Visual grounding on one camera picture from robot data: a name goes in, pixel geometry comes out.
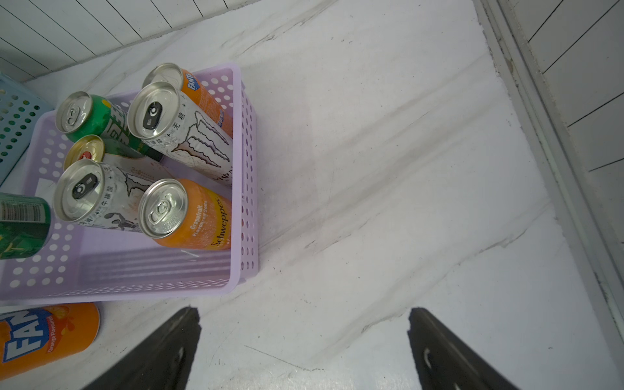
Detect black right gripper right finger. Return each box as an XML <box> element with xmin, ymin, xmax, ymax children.
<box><xmin>408</xmin><ymin>307</ymin><xmax>517</xmax><ymax>389</ymax></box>

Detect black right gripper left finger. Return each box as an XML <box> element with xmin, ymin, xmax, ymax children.
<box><xmin>86</xmin><ymin>307</ymin><xmax>202</xmax><ymax>389</ymax></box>

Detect orange Fanta can front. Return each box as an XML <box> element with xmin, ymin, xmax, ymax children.
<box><xmin>1</xmin><ymin>302</ymin><xmax>101</xmax><ymax>380</ymax></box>

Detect orange fanta can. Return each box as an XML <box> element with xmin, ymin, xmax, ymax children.
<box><xmin>141</xmin><ymin>63</ymin><xmax>233</xmax><ymax>138</ymax></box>
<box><xmin>1</xmin><ymin>302</ymin><xmax>101</xmax><ymax>380</ymax></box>

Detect orange Schweppes can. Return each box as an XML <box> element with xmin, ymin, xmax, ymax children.
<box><xmin>138</xmin><ymin>179</ymin><xmax>232</xmax><ymax>251</ymax></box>

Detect white Monster can front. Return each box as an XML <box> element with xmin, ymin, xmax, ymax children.
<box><xmin>53</xmin><ymin>159</ymin><xmax>172</xmax><ymax>232</ymax></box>

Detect white monster can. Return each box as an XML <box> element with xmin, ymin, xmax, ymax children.
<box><xmin>128</xmin><ymin>81</ymin><xmax>233</xmax><ymax>186</ymax></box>
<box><xmin>53</xmin><ymin>159</ymin><xmax>172</xmax><ymax>232</ymax></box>

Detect green Sprite can small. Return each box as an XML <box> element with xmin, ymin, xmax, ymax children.
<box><xmin>1</xmin><ymin>193</ymin><xmax>52</xmax><ymax>260</ymax></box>

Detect purple perforated plastic basket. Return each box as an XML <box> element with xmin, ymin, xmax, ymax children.
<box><xmin>1</xmin><ymin>63</ymin><xmax>259</xmax><ymax>306</ymax></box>

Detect blue perforated plastic basket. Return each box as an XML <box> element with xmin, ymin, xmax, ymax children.
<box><xmin>0</xmin><ymin>73</ymin><xmax>54</xmax><ymax>183</ymax></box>

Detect gold top green can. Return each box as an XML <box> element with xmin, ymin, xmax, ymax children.
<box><xmin>63</xmin><ymin>135</ymin><xmax>144</xmax><ymax>170</ymax></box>

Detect green can rear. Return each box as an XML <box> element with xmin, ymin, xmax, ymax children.
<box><xmin>55</xmin><ymin>91</ymin><xmax>163</xmax><ymax>162</ymax></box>

